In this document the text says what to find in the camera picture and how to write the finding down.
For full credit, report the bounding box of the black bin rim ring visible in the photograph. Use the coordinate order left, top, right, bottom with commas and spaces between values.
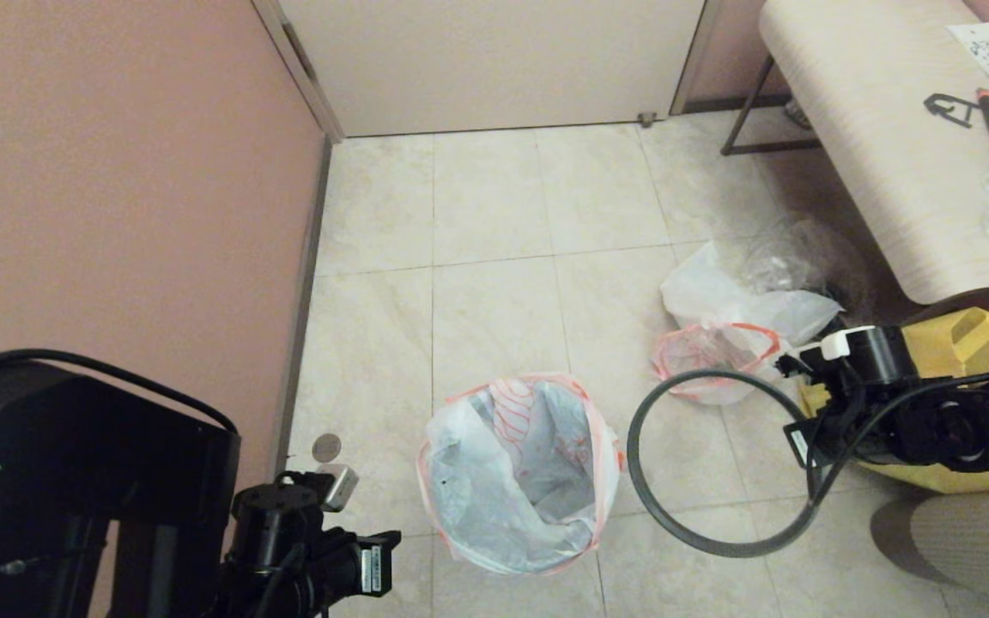
626, 368, 827, 560

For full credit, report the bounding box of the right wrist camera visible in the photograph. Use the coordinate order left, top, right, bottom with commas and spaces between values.
775, 347, 823, 379

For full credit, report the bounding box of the white red-print trash bag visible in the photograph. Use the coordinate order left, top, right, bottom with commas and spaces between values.
416, 372, 626, 577
651, 241, 845, 406

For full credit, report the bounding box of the white door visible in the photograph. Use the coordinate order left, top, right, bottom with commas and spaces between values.
276, 0, 707, 139

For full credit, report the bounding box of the black metal hook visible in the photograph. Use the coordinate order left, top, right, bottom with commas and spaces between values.
922, 92, 981, 130

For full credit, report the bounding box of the clear bag with black items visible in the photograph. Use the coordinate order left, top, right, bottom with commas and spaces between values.
739, 214, 878, 329

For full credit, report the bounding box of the beige bench with metal legs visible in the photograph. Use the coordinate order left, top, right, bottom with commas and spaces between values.
721, 0, 989, 306

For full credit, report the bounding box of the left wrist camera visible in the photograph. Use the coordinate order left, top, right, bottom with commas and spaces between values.
316, 463, 361, 513

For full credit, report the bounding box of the grey wall baseboard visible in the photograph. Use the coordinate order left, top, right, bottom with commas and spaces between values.
267, 136, 333, 482

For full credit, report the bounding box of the yellow fabric tote bag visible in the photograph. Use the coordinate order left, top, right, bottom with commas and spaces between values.
798, 307, 989, 495

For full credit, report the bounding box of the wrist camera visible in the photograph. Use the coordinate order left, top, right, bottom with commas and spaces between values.
775, 347, 823, 379
316, 463, 361, 513

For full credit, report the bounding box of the beige ribbed bin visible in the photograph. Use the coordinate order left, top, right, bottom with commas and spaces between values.
870, 484, 989, 603

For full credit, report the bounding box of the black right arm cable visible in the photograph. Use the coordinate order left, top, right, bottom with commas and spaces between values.
807, 369, 989, 505

